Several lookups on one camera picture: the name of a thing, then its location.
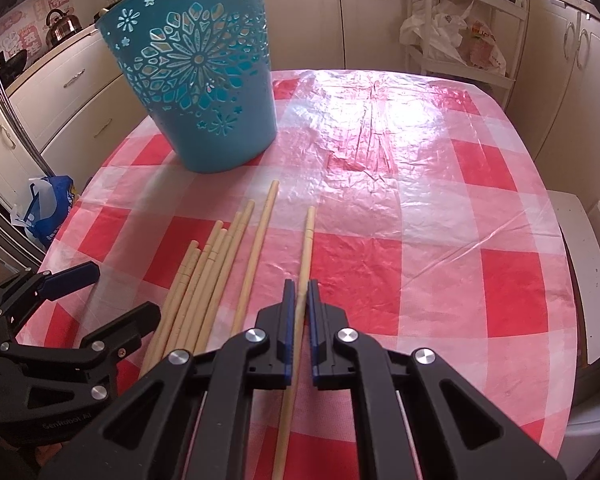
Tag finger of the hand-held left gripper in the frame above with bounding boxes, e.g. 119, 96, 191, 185
0, 301, 162, 403
0, 261, 101, 342

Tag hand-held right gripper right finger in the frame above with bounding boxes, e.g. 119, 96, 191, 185
306, 280, 568, 480

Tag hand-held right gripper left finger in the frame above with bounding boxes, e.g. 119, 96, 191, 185
37, 280, 297, 480

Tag long bamboo chopstick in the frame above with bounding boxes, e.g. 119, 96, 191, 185
271, 206, 317, 480

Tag pile of wooden chopsticks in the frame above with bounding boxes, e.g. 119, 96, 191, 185
139, 180, 280, 378

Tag blue cutout plastic basket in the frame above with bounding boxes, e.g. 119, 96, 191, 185
95, 0, 279, 175

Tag blue plastic bag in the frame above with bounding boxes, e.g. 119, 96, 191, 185
11, 175, 76, 249

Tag red white checked tablecloth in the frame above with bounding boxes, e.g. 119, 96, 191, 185
15, 67, 578, 480

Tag metal pole with blue grip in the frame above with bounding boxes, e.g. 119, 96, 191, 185
0, 42, 56, 179

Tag cream kitchen base cabinets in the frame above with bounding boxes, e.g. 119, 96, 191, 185
0, 0, 600, 271

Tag black wok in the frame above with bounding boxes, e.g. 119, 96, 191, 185
0, 49, 29, 84

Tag steel kettle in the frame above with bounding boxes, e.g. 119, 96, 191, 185
45, 9, 83, 46

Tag white stool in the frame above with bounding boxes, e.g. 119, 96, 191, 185
547, 190, 600, 366

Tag white plastic bag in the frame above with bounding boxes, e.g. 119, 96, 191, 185
399, 0, 473, 64

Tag clear pink snack bag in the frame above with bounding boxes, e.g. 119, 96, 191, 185
460, 20, 509, 76

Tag white trolley rack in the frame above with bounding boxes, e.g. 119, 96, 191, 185
405, 0, 529, 111

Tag pink wall poster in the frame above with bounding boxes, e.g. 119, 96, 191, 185
4, 0, 74, 52

